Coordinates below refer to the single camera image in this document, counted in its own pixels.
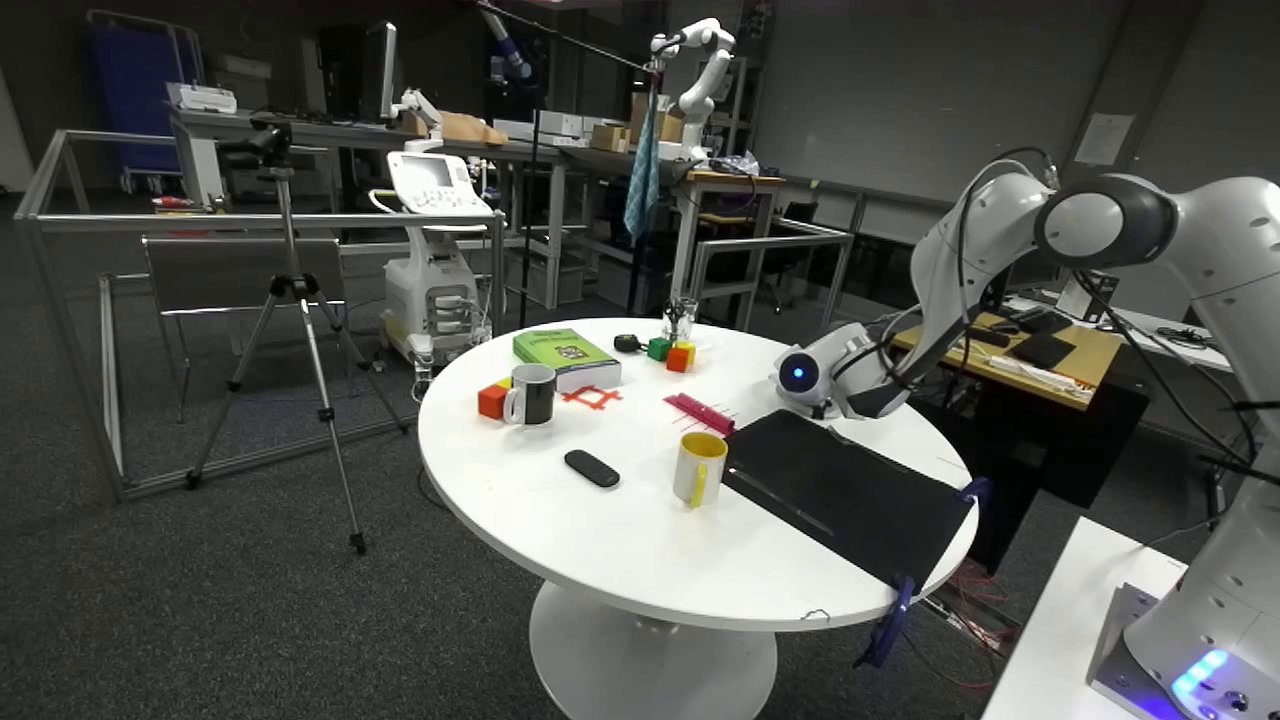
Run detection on grey metal railing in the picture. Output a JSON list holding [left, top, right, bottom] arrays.
[[683, 182, 873, 352]]

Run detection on black oval remote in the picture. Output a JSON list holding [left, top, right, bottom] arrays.
[[561, 442, 622, 490]]

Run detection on black placemat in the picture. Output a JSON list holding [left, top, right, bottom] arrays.
[[714, 407, 976, 590]]

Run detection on red marker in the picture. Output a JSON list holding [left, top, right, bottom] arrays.
[[659, 389, 741, 439]]

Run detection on clear glass holding pens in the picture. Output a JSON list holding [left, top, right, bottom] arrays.
[[659, 297, 703, 348]]

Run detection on yellow mug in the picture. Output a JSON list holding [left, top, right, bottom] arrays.
[[667, 426, 730, 511]]

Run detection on black boom stand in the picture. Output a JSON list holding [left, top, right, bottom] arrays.
[[473, 0, 656, 325]]

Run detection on white cluttered desk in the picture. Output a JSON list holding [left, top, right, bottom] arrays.
[[394, 116, 791, 325]]

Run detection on black white mug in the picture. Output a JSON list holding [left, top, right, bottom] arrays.
[[504, 361, 561, 426]]

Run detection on white equipment cart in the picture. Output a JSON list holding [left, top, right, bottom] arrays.
[[369, 149, 500, 377]]

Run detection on robot base plate blue lights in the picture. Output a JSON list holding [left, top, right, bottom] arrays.
[[1082, 581, 1280, 720]]

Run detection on green book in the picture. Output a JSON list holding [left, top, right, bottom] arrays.
[[508, 325, 622, 391]]

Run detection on round white pedestal table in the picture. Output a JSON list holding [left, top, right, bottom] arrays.
[[415, 310, 984, 720]]

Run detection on orange yellow cube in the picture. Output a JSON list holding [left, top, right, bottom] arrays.
[[476, 377, 514, 423]]

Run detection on blue hanging cloth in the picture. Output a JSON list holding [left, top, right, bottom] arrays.
[[619, 110, 667, 246]]

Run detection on grey office chair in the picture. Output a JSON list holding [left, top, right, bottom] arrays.
[[12, 122, 513, 505]]

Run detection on white robot mounting table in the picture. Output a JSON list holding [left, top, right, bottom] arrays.
[[978, 511, 1190, 720]]

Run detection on wooden desk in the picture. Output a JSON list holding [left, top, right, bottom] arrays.
[[905, 307, 1130, 413]]

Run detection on blue panel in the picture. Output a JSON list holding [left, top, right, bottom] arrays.
[[82, 11, 203, 176]]

